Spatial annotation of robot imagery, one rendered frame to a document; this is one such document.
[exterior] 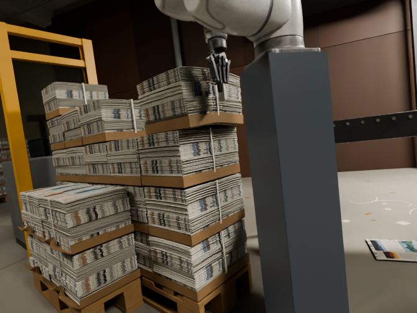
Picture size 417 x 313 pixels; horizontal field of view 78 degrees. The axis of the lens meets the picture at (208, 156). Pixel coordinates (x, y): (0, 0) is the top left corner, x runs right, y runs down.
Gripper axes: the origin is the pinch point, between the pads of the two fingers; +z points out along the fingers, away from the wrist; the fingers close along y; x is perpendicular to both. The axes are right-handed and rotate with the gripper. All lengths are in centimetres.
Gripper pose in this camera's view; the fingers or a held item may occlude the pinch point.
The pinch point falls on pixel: (222, 92)
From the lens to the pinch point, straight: 107.3
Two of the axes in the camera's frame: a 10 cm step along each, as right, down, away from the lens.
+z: 1.2, 9.9, 0.7
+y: -6.6, 1.3, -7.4
